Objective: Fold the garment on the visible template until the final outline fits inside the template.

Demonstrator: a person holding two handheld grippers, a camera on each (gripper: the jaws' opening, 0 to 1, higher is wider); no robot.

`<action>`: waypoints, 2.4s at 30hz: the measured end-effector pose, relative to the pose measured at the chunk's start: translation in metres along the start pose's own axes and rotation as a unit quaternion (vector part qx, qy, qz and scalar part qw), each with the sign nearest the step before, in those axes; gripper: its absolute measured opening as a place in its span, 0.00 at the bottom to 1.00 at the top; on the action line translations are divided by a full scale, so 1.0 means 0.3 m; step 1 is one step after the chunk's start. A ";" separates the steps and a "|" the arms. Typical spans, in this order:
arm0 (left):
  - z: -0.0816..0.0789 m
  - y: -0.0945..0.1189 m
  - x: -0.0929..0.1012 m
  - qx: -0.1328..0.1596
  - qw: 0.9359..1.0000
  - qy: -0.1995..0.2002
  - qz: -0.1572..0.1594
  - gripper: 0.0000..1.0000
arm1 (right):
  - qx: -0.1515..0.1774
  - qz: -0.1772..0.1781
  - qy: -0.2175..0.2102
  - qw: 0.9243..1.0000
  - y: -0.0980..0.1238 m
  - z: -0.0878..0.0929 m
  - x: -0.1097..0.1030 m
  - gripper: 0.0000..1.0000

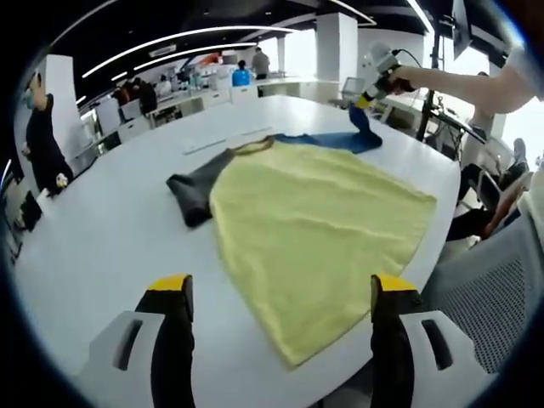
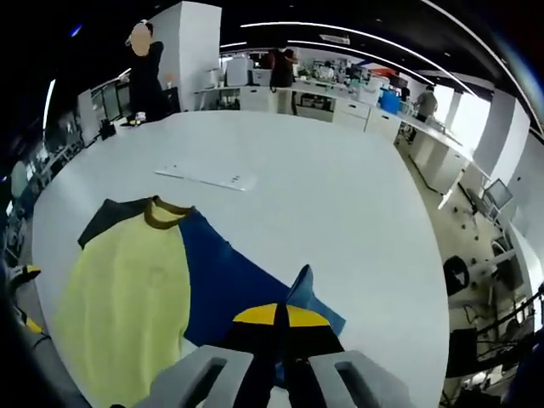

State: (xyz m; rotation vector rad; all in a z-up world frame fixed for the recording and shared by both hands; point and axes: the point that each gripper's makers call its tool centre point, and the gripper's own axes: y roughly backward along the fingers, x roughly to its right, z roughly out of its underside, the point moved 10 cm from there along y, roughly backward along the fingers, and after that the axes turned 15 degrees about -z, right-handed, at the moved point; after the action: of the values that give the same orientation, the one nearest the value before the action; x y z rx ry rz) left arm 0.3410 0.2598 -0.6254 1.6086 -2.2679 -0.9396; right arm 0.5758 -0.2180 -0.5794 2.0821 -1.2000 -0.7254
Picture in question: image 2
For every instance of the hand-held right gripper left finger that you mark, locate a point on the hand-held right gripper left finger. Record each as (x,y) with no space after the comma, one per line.
(178,384)

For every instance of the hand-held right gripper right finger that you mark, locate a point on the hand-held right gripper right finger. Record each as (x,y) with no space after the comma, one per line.
(382,391)

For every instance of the yellow blue grey garment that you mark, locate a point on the yellow blue grey garment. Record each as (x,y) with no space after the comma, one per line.
(127,276)

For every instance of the white template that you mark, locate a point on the white template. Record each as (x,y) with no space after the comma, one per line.
(208,174)

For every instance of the black office chair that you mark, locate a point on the black office chair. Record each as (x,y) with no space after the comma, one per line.
(457,276)

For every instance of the black box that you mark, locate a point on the black box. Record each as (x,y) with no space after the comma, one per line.
(107,128)

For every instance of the white square column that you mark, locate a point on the white square column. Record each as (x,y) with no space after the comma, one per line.
(501,127)
(200,55)

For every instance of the blue storage bin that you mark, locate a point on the blue storage bin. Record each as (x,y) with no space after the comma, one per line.
(390,102)

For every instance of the row of white cabinets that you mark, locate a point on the row of white cabinets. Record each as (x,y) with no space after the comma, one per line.
(323,104)

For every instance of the white box appliance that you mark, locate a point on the white box appliance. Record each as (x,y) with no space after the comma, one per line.
(238,70)

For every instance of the long ceiling light strip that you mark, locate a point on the long ceiling light strip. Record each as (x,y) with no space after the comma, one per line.
(263,24)

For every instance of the ceiling air vent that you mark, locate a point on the ceiling air vent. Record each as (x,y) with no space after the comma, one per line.
(335,39)

